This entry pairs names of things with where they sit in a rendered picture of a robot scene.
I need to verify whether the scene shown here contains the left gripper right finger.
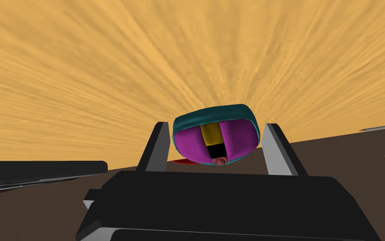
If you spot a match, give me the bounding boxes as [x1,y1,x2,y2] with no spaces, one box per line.
[261,123,309,177]

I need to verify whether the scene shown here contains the red flat object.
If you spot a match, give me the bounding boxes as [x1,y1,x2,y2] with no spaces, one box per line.
[171,159,200,166]

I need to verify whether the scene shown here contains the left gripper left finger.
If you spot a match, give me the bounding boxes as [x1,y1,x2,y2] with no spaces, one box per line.
[135,122,171,172]

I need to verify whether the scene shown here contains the grey thin rod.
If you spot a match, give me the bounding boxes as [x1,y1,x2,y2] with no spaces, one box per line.
[359,123,385,132]

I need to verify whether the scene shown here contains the black flat slab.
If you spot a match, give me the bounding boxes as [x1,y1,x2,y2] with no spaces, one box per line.
[0,160,109,193]

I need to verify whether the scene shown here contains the teal and magenta rounded object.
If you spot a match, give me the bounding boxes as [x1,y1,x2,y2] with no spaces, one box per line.
[172,103,261,166]

